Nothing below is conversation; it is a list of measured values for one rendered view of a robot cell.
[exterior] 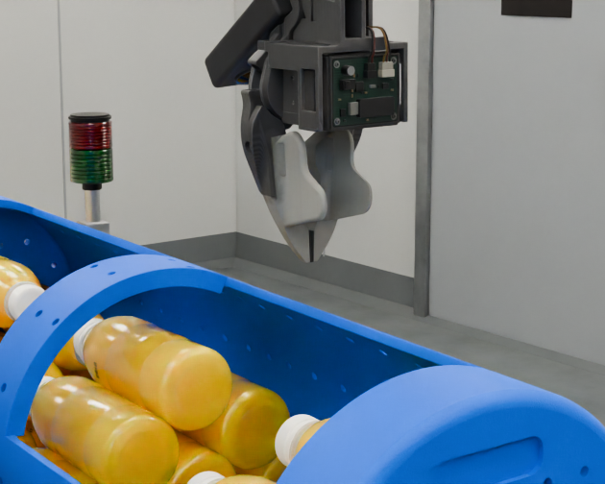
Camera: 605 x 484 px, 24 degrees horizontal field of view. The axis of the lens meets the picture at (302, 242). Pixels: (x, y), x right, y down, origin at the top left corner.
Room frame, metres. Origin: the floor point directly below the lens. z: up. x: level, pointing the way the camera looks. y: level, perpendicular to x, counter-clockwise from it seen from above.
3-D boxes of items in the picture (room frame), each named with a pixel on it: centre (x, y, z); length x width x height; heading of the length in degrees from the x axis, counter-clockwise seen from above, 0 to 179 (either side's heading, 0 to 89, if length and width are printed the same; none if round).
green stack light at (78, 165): (2.05, 0.31, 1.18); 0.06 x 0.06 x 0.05
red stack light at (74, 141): (2.05, 0.31, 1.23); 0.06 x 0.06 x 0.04
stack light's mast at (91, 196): (2.05, 0.31, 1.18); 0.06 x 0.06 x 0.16
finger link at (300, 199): (0.91, 0.00, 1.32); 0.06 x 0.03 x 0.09; 34
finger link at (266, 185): (0.93, 0.02, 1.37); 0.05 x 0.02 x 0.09; 124
